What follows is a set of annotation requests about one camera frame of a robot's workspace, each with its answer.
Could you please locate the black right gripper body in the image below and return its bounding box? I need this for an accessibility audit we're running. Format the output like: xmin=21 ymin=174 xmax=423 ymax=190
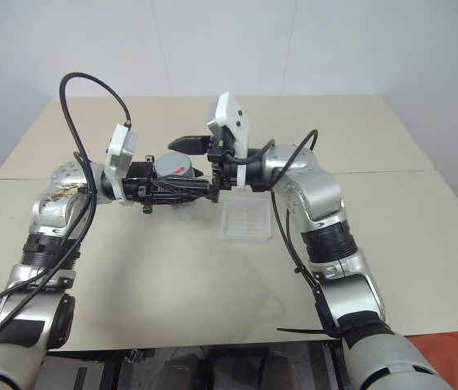
xmin=207 ymin=129 xmax=241 ymax=193

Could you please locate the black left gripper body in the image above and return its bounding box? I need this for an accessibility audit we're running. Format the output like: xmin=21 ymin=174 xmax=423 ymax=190
xmin=124 ymin=161 xmax=158 ymax=215

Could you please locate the grey jar lid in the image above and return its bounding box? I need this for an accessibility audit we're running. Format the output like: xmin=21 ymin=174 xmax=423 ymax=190
xmin=154 ymin=153 xmax=197 ymax=180

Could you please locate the clear plastic box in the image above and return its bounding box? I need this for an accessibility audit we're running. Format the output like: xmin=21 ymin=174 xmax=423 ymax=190
xmin=218 ymin=189 xmax=274 ymax=246

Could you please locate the dark rounded shape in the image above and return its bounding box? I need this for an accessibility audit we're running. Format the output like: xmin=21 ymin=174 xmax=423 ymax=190
xmin=158 ymin=351 xmax=208 ymax=390
xmin=259 ymin=349 xmax=307 ymax=390

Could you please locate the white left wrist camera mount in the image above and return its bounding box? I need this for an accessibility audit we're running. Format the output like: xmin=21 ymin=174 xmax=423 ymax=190
xmin=105 ymin=123 xmax=139 ymax=204

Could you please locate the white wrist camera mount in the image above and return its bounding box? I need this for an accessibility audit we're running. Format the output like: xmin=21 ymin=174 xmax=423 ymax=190
xmin=105 ymin=123 xmax=139 ymax=204
xmin=205 ymin=91 xmax=251 ymax=189

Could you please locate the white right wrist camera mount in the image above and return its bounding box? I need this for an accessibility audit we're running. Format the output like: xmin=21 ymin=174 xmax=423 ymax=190
xmin=205 ymin=91 xmax=251 ymax=189

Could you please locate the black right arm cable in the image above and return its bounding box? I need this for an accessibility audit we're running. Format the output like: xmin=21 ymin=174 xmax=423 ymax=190
xmin=266 ymin=128 xmax=342 ymax=339

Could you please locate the black cable tie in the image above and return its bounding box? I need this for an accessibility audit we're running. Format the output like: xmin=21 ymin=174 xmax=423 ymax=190
xmin=276 ymin=324 xmax=346 ymax=339

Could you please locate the black frame under table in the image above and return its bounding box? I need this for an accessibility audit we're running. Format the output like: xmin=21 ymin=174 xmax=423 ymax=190
xmin=29 ymin=349 xmax=132 ymax=390

